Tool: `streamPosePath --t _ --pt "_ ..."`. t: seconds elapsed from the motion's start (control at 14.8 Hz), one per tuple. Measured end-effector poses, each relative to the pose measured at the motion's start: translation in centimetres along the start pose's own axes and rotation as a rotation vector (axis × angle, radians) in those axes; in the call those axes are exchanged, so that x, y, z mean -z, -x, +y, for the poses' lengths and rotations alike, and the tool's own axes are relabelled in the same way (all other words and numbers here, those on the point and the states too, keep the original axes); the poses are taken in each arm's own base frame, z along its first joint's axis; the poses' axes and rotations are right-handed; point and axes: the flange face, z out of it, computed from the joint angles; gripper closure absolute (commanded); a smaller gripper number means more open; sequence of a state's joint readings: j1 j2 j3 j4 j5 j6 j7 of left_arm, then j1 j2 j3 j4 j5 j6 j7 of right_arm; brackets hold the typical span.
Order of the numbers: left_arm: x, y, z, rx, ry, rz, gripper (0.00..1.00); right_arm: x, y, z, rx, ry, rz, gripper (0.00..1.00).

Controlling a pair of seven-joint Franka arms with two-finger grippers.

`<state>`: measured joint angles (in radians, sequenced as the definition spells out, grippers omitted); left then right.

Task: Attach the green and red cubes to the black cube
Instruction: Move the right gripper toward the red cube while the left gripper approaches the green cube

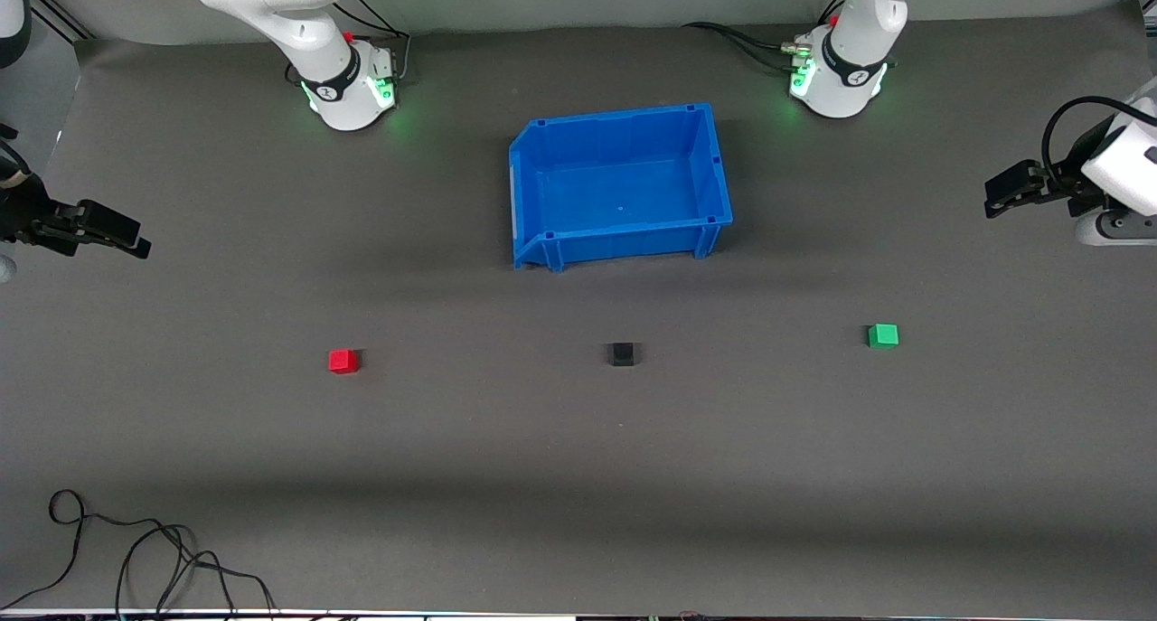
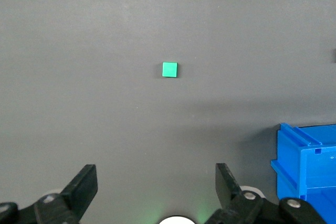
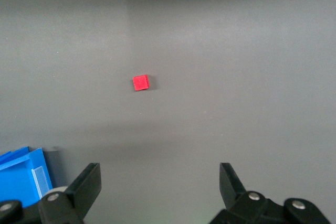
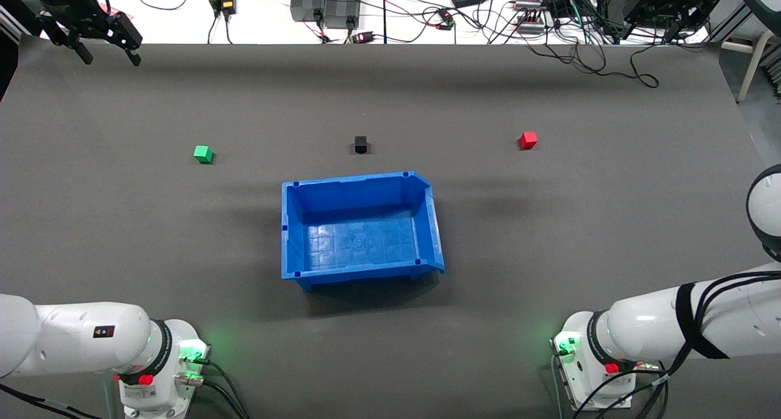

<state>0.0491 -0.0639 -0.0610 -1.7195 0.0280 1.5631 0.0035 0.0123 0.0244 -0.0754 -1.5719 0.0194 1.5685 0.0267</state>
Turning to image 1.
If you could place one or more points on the red cube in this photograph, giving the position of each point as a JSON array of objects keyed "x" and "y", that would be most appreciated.
[{"x": 343, "y": 361}]

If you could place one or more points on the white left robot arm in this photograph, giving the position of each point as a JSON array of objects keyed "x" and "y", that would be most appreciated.
[{"x": 850, "y": 24}]

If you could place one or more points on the black cube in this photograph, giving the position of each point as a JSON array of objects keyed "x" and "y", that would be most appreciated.
[{"x": 622, "y": 354}]

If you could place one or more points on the blue plastic storage bin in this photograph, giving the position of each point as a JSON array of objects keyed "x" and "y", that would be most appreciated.
[{"x": 624, "y": 192}]

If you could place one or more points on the green cube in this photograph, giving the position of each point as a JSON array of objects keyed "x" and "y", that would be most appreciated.
[{"x": 883, "y": 335}]

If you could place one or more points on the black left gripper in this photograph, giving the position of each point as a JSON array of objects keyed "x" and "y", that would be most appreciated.
[{"x": 1067, "y": 182}]

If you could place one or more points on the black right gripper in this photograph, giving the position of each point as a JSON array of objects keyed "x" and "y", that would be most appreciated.
[{"x": 25, "y": 214}]

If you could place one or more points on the dark grey table mat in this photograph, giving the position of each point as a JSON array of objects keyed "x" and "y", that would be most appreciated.
[{"x": 578, "y": 476}]

